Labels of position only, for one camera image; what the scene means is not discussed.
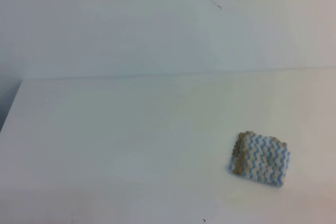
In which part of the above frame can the blue white wavy striped rag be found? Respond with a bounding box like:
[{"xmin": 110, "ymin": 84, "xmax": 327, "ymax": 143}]
[{"xmin": 228, "ymin": 131, "xmax": 290, "ymax": 187}]

